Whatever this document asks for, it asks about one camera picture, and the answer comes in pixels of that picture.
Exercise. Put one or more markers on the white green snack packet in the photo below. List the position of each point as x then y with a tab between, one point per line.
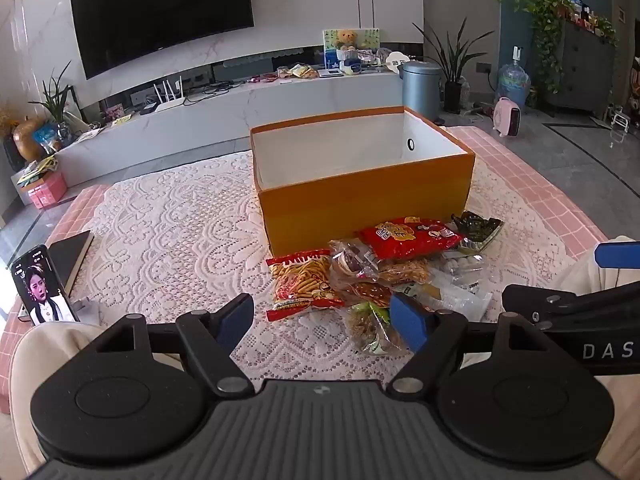
442	299

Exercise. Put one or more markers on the bronze vase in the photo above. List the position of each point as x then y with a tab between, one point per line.
27	137

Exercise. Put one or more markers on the white phone stand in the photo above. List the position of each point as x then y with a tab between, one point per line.
87	310

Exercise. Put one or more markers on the green picture board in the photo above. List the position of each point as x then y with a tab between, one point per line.
370	37

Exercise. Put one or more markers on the pink space heater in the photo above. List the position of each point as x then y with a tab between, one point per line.
506	117

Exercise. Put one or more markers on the white router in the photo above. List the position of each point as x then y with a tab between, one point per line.
170	105

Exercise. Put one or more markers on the blue water bottle with pump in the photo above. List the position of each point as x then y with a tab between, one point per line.
515	80

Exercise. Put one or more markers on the green plant in glass vase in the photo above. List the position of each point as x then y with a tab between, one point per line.
55	100

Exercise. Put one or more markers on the clear bag of white candies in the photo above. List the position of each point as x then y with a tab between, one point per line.
462	265

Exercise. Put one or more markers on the small white rack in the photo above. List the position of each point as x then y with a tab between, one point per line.
620	121

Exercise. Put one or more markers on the pile of yellow snack bags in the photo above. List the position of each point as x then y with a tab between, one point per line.
299	71

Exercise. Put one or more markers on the green nut snack packet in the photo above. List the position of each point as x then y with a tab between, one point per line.
370	325

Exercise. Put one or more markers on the white round hand fan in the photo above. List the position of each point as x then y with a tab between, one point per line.
397	62

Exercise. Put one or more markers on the pink box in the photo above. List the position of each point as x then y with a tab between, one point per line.
47	190

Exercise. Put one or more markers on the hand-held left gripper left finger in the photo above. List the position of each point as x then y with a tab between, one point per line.
235	321

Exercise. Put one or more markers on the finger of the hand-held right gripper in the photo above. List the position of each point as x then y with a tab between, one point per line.
620	254
530	297

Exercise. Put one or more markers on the orange fried snack bag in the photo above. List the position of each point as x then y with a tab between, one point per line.
405	270

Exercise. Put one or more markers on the blue-grey pedal bin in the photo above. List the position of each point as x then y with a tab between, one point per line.
420	92

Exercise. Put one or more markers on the dark notebook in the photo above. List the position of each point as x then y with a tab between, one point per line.
70	255

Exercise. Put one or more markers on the stack of colourful booklets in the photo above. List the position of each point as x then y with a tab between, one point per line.
37	170

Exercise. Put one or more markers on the blue printed bag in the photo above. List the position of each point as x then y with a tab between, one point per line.
46	137

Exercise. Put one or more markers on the brown teddy bear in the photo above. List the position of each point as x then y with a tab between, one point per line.
346	40

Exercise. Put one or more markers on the grey cabinet with plants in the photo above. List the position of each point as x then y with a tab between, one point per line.
545	15

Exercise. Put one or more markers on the white kitchen scale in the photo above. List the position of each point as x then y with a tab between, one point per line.
331	73

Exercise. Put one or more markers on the black curved television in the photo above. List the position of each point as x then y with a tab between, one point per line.
160	10

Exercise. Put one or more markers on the clear bag of dark pastry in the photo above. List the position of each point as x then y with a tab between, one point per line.
350	262

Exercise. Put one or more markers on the dark green seaweed packet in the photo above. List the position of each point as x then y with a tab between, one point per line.
475	225

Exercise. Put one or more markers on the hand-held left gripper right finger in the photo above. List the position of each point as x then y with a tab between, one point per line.
407	322

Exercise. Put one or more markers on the smartphone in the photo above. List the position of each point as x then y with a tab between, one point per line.
42	285

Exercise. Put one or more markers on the black wall outlet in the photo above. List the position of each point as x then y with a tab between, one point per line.
482	66

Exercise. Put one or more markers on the red striped chip bag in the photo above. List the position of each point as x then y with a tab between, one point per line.
300	280

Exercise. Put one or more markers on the red peanut snack bag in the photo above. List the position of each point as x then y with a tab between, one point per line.
400	237

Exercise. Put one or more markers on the potted long-leaf plant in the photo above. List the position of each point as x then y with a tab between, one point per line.
452	95

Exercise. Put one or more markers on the black set-top box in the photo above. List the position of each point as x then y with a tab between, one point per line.
148	108

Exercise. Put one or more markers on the white marble television console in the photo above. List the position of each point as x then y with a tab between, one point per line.
225	110

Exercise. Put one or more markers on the person's beige trousers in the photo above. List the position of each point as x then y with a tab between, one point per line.
45	360

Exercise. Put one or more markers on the pink checked table mat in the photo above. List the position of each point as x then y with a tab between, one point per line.
525	170

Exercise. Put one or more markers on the orange cardboard box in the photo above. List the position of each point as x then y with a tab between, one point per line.
350	200

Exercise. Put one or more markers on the blue white container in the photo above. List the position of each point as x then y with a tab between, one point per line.
351	67

